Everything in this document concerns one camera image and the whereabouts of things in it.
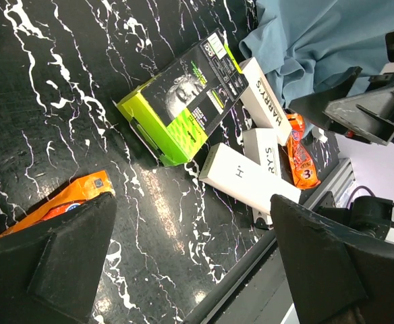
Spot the orange razor pack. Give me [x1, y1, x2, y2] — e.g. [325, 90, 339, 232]
[0, 170, 115, 238]
[287, 113, 320, 190]

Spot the orange razor pack left lower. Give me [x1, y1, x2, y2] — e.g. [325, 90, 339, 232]
[0, 170, 115, 238]

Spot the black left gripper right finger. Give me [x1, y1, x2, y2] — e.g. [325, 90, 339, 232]
[271, 195, 394, 323]

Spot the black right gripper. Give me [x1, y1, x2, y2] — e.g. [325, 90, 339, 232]
[288, 67, 394, 146]

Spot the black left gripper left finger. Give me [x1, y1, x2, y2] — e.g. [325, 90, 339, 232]
[0, 192, 117, 323]

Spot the white H razor box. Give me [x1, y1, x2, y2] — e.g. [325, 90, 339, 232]
[198, 143, 301, 215]

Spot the white Harry's box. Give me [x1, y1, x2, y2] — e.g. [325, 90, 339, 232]
[243, 128, 282, 178]
[240, 57, 292, 146]

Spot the aluminium frame rail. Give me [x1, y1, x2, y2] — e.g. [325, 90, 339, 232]
[302, 158, 356, 209]

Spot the green black razor box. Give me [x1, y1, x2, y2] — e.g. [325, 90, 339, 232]
[117, 30, 248, 167]

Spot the orange razor pack right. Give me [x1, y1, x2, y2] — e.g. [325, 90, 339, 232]
[287, 113, 320, 190]

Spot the teal t-shirt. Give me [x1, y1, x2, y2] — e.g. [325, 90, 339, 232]
[239, 1, 394, 107]

